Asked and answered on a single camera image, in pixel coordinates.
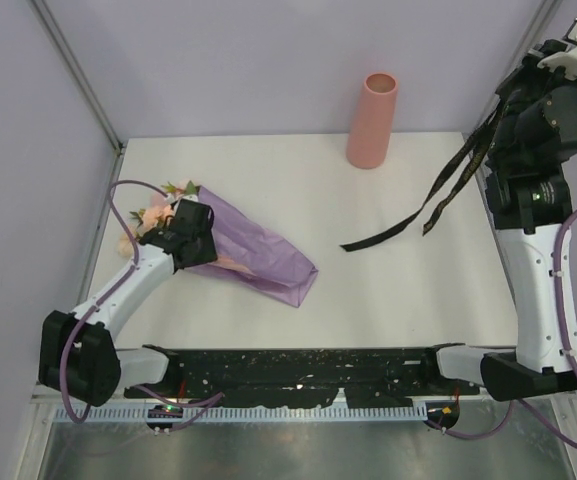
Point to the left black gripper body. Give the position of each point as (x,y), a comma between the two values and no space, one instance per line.
(205,250)

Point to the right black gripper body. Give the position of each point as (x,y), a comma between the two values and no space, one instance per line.
(529,85)

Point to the pink artificial flower bunch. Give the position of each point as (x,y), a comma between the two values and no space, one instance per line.
(157,214)

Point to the purple wrapping paper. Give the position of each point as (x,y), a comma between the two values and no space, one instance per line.
(279,269)

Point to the pink tissue paper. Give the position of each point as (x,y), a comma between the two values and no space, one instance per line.
(228,263)

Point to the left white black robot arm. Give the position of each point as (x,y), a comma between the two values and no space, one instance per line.
(78,356)

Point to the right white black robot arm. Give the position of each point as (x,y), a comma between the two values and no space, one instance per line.
(529,210)

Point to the pink tapered vase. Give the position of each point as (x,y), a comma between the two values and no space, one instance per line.
(371,127)

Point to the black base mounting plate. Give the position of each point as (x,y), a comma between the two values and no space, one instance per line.
(309,378)

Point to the right aluminium frame post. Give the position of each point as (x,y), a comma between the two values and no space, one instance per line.
(530,36)

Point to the aluminium frame post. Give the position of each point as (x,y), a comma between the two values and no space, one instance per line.
(530,36)
(56,36)

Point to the white slotted cable duct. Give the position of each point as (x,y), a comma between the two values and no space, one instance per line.
(337,412)

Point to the left aluminium frame post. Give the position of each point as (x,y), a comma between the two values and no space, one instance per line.
(56,36)

